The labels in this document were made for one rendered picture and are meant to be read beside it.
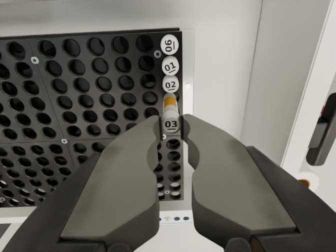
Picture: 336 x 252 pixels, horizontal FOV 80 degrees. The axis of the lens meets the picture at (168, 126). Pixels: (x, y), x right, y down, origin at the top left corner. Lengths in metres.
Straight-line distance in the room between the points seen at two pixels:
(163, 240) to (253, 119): 0.43
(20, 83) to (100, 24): 0.09
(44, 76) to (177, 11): 0.13
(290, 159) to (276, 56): 0.09
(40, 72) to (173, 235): 0.48
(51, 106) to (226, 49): 0.18
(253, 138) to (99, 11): 0.21
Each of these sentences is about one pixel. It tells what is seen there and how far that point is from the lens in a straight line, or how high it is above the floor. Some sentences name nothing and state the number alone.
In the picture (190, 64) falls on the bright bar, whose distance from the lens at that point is 0.22.
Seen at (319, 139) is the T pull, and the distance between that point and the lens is 0.22.
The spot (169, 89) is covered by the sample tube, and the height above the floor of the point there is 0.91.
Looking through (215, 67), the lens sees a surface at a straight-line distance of 0.23.
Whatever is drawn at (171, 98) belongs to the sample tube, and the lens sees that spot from 0.16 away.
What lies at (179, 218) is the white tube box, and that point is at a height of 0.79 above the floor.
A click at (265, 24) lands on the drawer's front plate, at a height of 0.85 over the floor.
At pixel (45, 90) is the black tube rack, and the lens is 0.19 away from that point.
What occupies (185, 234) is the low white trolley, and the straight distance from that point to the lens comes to 0.57.
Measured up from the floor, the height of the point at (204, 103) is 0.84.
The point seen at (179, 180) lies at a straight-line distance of 0.22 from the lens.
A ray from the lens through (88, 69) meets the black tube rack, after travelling 0.17.
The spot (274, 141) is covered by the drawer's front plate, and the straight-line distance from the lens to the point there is 0.20.
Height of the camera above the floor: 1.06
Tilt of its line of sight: 60 degrees down
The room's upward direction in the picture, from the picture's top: 179 degrees clockwise
